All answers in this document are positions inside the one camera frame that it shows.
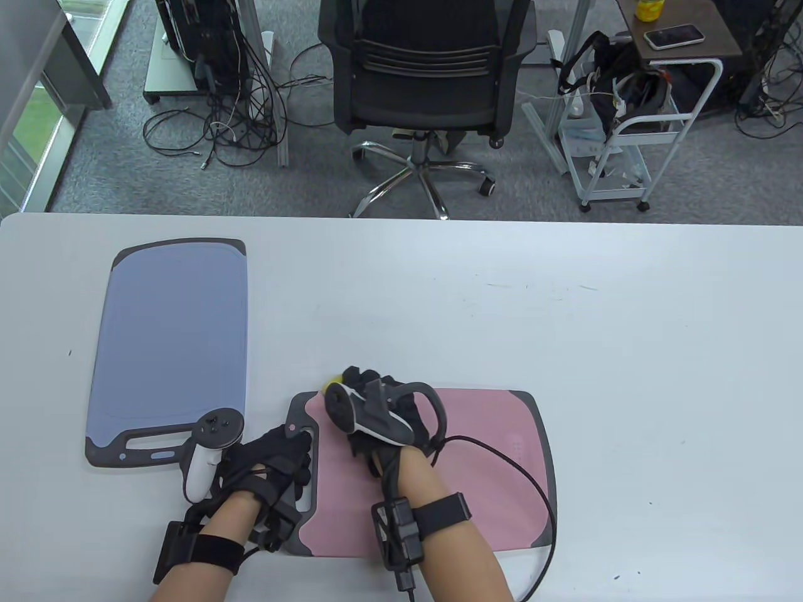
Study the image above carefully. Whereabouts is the person's left hand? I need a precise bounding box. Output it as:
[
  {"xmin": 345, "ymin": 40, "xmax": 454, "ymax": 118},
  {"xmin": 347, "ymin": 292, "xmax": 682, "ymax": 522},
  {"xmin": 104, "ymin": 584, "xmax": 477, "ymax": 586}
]
[{"xmin": 213, "ymin": 425, "xmax": 314, "ymax": 552}]

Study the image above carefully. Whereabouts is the person's right hand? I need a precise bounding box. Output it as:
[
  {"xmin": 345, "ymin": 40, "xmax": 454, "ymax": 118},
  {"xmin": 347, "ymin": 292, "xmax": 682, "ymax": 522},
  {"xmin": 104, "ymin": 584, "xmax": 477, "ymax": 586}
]
[{"xmin": 326, "ymin": 367, "xmax": 440, "ymax": 477}]

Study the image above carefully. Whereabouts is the pink cutting board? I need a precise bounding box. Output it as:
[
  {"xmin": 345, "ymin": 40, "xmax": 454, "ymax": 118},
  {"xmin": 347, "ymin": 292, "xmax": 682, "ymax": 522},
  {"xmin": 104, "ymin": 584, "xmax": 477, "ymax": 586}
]
[{"xmin": 282, "ymin": 389, "xmax": 558, "ymax": 557}]

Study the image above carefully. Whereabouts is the blue cutting board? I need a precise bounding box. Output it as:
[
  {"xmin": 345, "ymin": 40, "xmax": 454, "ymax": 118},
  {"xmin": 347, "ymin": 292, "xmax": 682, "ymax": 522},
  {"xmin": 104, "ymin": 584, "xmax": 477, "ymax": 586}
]
[{"xmin": 85, "ymin": 237, "xmax": 248, "ymax": 468}]

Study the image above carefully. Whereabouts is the person's right forearm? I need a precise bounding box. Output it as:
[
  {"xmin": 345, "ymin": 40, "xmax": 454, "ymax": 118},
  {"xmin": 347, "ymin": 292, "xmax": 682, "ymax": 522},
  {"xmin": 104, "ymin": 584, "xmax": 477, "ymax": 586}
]
[{"xmin": 370, "ymin": 448, "xmax": 515, "ymax": 602}]

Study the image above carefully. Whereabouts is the grey right hand controller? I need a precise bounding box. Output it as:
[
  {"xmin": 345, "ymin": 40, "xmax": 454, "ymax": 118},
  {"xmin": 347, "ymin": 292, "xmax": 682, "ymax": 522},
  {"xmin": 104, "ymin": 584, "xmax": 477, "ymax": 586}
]
[{"xmin": 324, "ymin": 379, "xmax": 447, "ymax": 455}]

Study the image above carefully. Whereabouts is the grey hand controller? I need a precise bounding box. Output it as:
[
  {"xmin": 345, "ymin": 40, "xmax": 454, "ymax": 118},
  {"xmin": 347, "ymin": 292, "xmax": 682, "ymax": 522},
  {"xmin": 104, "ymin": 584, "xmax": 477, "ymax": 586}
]
[
  {"xmin": 181, "ymin": 408, "xmax": 245, "ymax": 504},
  {"xmin": 324, "ymin": 379, "xmax": 447, "ymax": 455}
]

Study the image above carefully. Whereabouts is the grey left hand controller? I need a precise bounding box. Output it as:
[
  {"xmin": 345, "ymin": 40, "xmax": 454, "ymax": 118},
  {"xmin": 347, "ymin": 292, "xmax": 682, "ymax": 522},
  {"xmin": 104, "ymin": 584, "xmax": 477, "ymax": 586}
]
[{"xmin": 181, "ymin": 408, "xmax": 245, "ymax": 504}]

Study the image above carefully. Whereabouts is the silver metal desk leg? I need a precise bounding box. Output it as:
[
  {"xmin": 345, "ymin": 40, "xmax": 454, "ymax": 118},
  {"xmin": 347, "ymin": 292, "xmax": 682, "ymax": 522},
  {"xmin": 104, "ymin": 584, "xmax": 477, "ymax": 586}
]
[{"xmin": 521, "ymin": 0, "xmax": 593, "ymax": 175}]

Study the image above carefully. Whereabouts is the black office chair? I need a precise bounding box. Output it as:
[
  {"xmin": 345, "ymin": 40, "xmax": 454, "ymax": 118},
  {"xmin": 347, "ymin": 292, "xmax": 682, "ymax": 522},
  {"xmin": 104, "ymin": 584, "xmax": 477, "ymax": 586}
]
[{"xmin": 317, "ymin": 0, "xmax": 537, "ymax": 220}]

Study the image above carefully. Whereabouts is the blue packet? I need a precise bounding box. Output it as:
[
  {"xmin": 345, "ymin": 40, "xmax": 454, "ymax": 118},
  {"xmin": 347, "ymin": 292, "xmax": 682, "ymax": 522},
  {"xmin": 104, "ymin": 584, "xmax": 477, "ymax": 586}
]
[{"xmin": 560, "ymin": 119, "xmax": 608, "ymax": 144}]

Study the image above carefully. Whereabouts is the glass window panel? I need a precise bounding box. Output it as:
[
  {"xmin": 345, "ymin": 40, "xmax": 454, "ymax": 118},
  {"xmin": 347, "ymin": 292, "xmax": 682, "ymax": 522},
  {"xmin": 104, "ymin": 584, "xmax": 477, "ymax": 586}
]
[{"xmin": 0, "ymin": 69, "xmax": 88, "ymax": 214}]

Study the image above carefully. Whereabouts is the black computer tower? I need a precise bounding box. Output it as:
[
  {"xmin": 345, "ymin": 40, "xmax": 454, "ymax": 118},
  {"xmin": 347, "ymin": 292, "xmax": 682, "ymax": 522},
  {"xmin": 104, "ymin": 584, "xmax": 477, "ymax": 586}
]
[{"xmin": 156, "ymin": 0, "xmax": 252, "ymax": 95}]

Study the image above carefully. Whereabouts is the white desk leg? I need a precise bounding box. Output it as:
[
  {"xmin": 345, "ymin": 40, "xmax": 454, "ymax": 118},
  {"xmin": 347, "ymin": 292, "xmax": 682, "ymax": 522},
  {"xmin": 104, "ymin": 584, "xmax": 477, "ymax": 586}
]
[{"xmin": 238, "ymin": 0, "xmax": 289, "ymax": 167}]

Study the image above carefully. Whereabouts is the black bag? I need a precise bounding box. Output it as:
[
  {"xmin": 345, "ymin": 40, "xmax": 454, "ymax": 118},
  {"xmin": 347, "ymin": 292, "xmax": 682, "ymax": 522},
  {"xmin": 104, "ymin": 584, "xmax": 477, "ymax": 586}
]
[{"xmin": 557, "ymin": 30, "xmax": 675, "ymax": 135}]

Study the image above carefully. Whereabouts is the white smartphone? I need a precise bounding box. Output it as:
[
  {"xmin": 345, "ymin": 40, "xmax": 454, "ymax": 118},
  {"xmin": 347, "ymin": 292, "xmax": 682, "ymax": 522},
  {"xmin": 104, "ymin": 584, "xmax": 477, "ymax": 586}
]
[{"xmin": 643, "ymin": 24, "xmax": 706, "ymax": 51}]

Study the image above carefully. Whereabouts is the white cart with brown top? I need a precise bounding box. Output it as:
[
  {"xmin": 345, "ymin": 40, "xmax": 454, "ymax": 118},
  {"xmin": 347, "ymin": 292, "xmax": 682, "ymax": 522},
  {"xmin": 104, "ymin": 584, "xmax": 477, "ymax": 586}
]
[{"xmin": 557, "ymin": 0, "xmax": 744, "ymax": 213}]

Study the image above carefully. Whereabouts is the black right wrist camera strap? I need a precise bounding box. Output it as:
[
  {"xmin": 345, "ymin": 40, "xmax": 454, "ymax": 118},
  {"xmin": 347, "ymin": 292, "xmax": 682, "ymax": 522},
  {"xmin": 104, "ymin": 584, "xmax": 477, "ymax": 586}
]
[{"xmin": 371, "ymin": 492, "xmax": 472, "ymax": 571}]

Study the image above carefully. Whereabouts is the black wrist camera strap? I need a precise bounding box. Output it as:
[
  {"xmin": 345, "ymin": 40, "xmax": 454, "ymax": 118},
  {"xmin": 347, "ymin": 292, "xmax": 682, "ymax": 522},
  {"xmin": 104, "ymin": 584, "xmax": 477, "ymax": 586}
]
[
  {"xmin": 371, "ymin": 492, "xmax": 472, "ymax": 571},
  {"xmin": 152, "ymin": 520, "xmax": 245, "ymax": 584}
]

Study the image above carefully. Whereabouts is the black left wrist camera strap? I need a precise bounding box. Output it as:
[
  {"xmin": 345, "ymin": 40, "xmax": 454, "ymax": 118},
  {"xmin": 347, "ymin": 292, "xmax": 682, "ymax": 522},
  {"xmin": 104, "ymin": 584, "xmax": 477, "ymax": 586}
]
[{"xmin": 152, "ymin": 520, "xmax": 245, "ymax": 584}]

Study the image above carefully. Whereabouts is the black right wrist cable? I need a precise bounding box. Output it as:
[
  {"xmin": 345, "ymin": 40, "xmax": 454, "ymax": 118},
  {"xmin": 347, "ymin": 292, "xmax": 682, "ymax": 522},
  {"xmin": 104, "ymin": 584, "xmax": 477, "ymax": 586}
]
[{"xmin": 392, "ymin": 435, "xmax": 558, "ymax": 602}]

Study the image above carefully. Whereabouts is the black floor cable bundle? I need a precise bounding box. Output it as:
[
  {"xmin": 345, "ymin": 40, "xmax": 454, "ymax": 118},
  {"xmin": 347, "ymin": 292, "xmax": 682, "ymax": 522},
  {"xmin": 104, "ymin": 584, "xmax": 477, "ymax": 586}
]
[
  {"xmin": 143, "ymin": 38, "xmax": 333, "ymax": 170},
  {"xmin": 734, "ymin": 0, "xmax": 803, "ymax": 139}
]

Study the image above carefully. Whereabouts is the grey metal base plate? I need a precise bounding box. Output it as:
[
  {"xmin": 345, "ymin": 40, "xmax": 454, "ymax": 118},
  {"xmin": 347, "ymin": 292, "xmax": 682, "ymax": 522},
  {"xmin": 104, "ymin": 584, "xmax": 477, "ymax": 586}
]
[{"xmin": 143, "ymin": 25, "xmax": 201, "ymax": 104}]

